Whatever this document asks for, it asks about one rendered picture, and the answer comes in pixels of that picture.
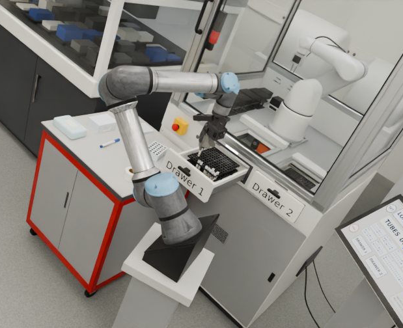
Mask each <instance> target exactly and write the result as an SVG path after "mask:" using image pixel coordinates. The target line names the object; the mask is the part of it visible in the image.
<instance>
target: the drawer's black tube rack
mask: <svg viewBox="0 0 403 328"><path fill-rule="evenodd" d="M198 153H199V152H196V153H194V154H190V155H191V156H192V157H195V159H196V160H200V161H201V162H202V165H204V166H206V165H207V166H208V167H210V169H212V168H214V169H215V170H214V171H215V172H219V174H218V175H217V178H216V180H214V181H213V182H216V181H218V180H222V178H225V177H227V176H229V175H232V174H234V173H236V172H238V170H237V169H236V168H238V167H240V165H239V164H237V163H236V162H235V161H233V160H232V159H231V158H229V157H228V156H226V155H225V154H224V153H222V152H221V151H220V150H218V149H217V148H216V147H212V148H209V149H206V150H203V151H202V152H201V154H200V156H198ZM187 161H188V162H190V163H191V164H192V165H193V166H194V167H196V165H197V164H196V163H195V162H194V161H193V160H192V159H187Z"/></svg>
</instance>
